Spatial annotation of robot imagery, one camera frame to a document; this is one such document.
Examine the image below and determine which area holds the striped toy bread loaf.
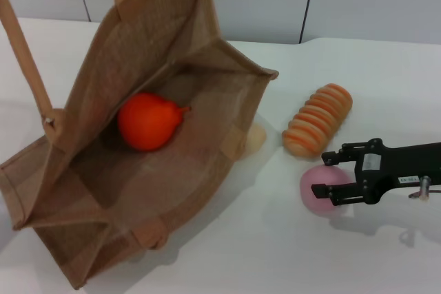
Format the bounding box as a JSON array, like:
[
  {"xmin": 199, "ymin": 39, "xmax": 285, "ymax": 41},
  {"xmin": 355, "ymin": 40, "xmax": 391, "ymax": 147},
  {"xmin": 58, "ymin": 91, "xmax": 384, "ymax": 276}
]
[{"xmin": 282, "ymin": 83, "xmax": 353, "ymax": 160}]

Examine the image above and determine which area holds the orange toy fruit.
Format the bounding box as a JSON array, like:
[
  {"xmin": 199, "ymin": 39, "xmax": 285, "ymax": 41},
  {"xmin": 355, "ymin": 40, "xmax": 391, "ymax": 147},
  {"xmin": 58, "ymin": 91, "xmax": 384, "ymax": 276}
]
[{"xmin": 117, "ymin": 92, "xmax": 192, "ymax": 152}]

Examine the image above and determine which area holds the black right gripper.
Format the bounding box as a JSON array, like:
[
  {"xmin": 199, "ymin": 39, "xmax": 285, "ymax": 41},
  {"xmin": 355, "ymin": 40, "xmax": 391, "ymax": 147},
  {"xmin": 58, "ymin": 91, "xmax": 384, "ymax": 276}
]
[{"xmin": 310, "ymin": 138, "xmax": 441, "ymax": 207}]

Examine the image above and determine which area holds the pink toy peach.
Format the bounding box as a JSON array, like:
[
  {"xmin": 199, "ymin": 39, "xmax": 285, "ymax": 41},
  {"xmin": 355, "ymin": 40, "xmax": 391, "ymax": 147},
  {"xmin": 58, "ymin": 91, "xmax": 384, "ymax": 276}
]
[{"xmin": 300, "ymin": 165, "xmax": 354, "ymax": 220}]

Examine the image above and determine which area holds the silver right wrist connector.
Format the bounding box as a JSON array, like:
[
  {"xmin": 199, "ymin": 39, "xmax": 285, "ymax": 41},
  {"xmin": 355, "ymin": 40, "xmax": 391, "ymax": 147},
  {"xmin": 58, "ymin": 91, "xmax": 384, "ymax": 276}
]
[{"xmin": 409, "ymin": 176, "xmax": 441, "ymax": 202}]

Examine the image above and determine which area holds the beige round toy fruit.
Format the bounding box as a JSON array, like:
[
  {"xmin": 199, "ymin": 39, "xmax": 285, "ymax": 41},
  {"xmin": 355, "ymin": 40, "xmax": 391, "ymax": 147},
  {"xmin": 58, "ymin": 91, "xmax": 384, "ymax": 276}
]
[{"xmin": 240, "ymin": 123, "xmax": 268, "ymax": 161}]

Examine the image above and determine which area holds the brown jute handbag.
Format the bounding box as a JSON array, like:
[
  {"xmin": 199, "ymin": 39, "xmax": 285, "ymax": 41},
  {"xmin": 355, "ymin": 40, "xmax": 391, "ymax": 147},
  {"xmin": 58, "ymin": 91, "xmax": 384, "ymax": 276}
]
[{"xmin": 0, "ymin": 0, "xmax": 280, "ymax": 290}]

